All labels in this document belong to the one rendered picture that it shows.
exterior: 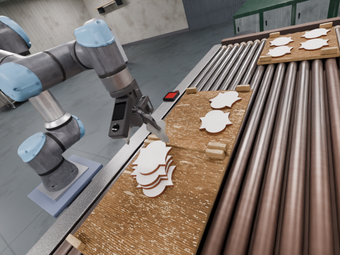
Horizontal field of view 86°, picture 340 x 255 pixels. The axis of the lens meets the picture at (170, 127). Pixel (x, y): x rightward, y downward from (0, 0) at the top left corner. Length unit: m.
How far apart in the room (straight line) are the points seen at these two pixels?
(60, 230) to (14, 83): 0.48
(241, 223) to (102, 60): 0.50
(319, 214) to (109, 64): 0.57
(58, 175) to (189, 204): 0.60
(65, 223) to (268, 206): 0.62
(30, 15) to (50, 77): 9.59
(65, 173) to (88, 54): 0.61
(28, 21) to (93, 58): 9.50
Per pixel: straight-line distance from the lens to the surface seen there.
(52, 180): 0.95
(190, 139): 0.70
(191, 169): 0.60
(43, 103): 0.90
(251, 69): 1.17
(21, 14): 9.95
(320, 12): 4.39
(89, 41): 0.46
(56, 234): 0.76
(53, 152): 0.91
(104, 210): 0.66
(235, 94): 0.89
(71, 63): 0.52
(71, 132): 0.93
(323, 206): 0.56
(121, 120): 0.47
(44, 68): 0.49
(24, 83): 0.47
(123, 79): 0.47
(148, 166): 0.59
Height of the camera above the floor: 1.39
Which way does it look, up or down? 34 degrees down
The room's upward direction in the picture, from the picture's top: 22 degrees counter-clockwise
